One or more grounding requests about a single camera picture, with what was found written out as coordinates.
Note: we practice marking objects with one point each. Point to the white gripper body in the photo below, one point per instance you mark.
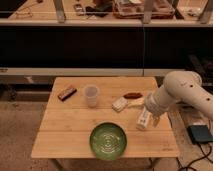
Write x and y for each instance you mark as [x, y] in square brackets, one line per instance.
[154, 105]

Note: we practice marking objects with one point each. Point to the green ceramic bowl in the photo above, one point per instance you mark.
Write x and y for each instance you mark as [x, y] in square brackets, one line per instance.
[108, 141]

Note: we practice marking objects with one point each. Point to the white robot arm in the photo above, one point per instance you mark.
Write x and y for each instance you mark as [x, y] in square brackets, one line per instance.
[185, 86]

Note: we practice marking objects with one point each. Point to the white tube bottle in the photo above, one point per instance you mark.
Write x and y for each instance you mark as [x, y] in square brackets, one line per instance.
[143, 119]

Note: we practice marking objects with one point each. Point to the brown sausage toy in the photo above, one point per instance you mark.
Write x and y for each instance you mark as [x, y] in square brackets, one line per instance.
[133, 95]

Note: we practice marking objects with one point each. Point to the white ridged block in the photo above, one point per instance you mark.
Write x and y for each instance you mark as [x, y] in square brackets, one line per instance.
[120, 104]

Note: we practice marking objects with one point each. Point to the black power box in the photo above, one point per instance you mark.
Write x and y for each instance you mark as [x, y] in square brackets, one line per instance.
[199, 134]

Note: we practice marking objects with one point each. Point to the clear plastic cup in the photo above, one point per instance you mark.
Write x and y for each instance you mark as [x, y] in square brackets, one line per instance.
[91, 93]

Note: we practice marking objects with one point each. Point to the wooden folding table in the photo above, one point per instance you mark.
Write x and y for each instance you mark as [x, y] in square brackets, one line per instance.
[66, 125]

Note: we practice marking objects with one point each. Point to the brown rectangular block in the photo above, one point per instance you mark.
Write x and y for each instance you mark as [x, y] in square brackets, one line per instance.
[66, 93]

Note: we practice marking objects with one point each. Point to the wicker tray on shelf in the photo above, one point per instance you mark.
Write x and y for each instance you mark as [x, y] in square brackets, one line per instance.
[136, 8]

